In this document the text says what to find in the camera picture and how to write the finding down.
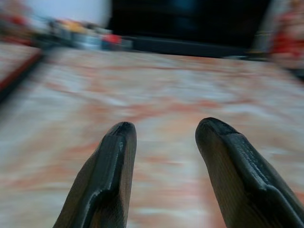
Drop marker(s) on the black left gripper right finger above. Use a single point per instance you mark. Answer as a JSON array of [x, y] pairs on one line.
[[237, 178]]

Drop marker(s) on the black television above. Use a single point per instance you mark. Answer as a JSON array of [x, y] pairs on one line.
[[190, 19]]

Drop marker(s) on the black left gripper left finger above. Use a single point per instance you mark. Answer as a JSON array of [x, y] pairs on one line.
[[111, 166]]

